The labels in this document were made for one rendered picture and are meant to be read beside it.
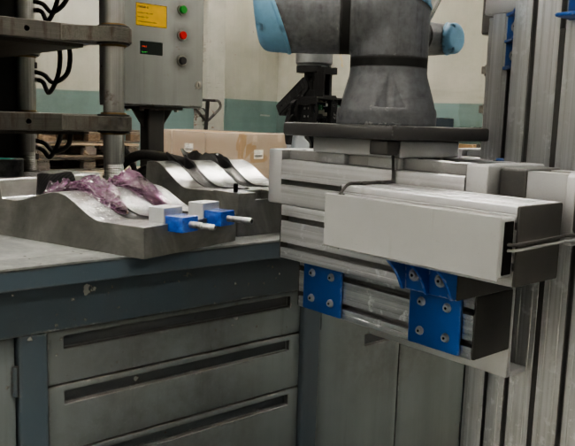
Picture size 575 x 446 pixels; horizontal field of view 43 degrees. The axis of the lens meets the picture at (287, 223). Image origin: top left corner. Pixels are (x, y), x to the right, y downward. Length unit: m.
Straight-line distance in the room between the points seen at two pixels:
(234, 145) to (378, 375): 3.80
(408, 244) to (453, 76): 8.14
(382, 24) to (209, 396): 0.84
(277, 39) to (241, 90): 9.33
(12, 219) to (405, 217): 0.87
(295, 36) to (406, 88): 0.18
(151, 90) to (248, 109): 8.17
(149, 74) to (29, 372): 1.28
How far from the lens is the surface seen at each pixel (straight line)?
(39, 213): 1.43
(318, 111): 1.46
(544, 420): 1.17
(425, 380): 2.03
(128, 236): 1.26
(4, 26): 2.12
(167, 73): 2.39
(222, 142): 5.58
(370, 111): 1.05
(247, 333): 1.55
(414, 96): 1.07
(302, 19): 1.08
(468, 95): 8.84
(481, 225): 0.79
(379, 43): 1.07
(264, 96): 10.72
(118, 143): 2.16
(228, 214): 1.36
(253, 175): 1.81
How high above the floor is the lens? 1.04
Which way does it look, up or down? 8 degrees down
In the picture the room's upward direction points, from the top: 2 degrees clockwise
